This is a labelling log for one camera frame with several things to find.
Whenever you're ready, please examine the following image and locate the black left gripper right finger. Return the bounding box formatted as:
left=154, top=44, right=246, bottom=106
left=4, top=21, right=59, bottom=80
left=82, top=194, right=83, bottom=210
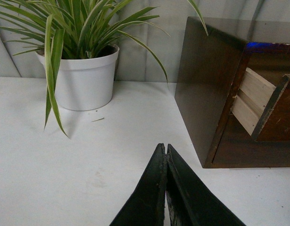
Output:
left=166, top=144, right=245, bottom=226

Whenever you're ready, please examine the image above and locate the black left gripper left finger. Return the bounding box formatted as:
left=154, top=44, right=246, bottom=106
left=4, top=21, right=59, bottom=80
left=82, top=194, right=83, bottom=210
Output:
left=111, top=143, right=167, bottom=226

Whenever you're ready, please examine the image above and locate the dark wooden drawer cabinet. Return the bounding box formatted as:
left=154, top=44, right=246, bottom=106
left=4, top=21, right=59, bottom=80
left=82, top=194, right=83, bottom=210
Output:
left=175, top=17, right=290, bottom=168

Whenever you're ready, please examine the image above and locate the white plant pot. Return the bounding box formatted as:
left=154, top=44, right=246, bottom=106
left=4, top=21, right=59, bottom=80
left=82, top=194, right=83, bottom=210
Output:
left=35, top=43, right=120, bottom=112

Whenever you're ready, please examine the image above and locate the green striped spider plant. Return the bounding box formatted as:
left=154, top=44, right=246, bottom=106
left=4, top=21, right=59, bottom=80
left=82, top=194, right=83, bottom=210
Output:
left=0, top=0, right=209, bottom=138

